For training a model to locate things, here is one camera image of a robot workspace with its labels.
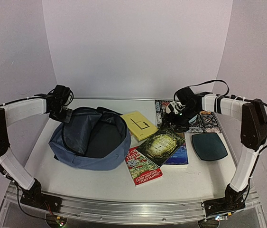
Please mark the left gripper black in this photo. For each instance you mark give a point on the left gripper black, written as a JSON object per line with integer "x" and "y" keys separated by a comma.
{"x": 67, "y": 119}

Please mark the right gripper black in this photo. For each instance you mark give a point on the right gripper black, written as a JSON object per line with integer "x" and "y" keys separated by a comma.
{"x": 179, "y": 121}

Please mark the blue student backpack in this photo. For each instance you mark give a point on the blue student backpack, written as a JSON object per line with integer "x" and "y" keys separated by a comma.
{"x": 94, "y": 139}

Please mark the yellow paperback book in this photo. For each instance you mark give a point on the yellow paperback book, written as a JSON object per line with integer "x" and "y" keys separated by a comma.
{"x": 139, "y": 125}

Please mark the green fantasy cover book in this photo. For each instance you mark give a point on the green fantasy cover book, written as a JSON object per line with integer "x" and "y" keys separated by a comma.
{"x": 159, "y": 147}

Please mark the red treehouse comic book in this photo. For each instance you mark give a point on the red treehouse comic book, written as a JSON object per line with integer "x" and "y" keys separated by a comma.
{"x": 141, "y": 169}

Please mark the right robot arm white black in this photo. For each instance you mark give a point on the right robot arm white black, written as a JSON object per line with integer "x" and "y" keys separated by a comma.
{"x": 251, "y": 114}

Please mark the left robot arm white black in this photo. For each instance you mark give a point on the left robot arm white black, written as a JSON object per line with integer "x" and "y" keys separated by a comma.
{"x": 21, "y": 122}

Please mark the patterned black placemat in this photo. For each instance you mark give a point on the patterned black placemat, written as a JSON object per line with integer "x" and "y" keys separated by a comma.
{"x": 204, "y": 122}

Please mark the dark teal square plate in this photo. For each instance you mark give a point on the dark teal square plate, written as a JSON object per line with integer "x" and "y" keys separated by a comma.
{"x": 209, "y": 146}

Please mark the blue orange back-cover book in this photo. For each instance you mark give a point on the blue orange back-cover book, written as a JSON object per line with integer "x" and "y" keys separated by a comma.
{"x": 179, "y": 159}

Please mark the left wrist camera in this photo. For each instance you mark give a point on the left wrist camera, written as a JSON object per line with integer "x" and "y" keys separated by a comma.
{"x": 67, "y": 97}

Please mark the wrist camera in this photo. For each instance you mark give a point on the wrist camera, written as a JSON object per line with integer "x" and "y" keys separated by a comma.
{"x": 174, "y": 107}
{"x": 67, "y": 97}

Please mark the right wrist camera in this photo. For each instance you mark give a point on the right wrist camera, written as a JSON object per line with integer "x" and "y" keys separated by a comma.
{"x": 174, "y": 107}

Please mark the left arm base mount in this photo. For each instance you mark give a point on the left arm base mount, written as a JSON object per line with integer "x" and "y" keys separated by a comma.
{"x": 41, "y": 201}

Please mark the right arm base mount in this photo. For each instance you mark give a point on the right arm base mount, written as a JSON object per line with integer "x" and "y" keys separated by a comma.
{"x": 220, "y": 206}

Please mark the aluminium table front rail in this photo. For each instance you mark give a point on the aluminium table front rail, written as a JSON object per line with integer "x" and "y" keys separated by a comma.
{"x": 151, "y": 213}

